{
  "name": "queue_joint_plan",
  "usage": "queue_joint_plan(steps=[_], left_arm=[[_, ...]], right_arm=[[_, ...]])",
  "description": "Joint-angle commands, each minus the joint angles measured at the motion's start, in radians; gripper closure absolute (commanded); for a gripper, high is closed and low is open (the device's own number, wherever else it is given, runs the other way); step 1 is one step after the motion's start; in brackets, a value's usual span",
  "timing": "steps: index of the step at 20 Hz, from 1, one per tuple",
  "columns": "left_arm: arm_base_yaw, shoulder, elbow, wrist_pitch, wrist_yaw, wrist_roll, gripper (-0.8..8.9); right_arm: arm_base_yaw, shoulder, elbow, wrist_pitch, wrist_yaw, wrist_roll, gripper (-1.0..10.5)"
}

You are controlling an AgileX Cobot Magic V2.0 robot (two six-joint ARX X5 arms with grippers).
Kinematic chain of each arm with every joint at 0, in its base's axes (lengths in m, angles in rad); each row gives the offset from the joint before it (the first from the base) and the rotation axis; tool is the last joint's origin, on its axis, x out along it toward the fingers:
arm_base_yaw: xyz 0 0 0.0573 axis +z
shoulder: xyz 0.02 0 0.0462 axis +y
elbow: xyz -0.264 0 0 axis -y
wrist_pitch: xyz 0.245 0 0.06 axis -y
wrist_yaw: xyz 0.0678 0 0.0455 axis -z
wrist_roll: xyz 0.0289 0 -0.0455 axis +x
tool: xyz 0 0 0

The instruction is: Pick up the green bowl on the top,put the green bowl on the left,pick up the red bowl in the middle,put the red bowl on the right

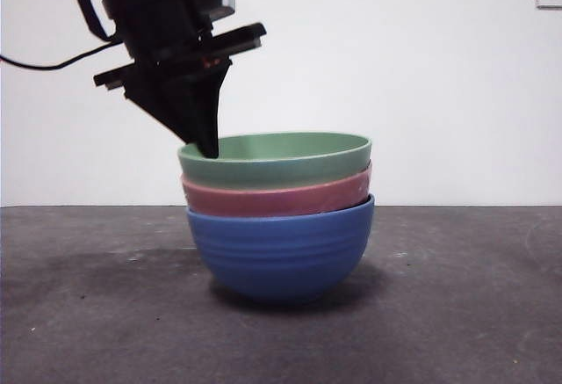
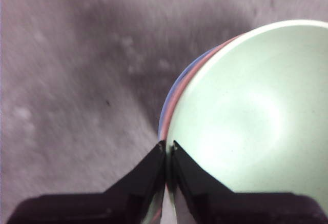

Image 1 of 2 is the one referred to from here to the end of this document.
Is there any thick black cable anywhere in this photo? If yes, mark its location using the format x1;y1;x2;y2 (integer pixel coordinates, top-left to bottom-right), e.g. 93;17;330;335
65;0;115;42

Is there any blue ribbed bowl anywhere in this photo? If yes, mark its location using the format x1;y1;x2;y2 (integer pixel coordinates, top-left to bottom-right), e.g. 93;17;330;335
185;193;376;307

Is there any red ribbed bowl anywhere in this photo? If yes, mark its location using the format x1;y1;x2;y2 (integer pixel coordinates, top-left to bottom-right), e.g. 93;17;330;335
181;159;373;216

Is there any thin black cable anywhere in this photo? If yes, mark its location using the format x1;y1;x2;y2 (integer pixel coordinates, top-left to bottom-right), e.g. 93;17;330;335
0;39;126;70

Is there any green ribbed bowl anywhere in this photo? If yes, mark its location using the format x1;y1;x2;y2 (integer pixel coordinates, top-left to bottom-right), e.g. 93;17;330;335
177;131;373;187

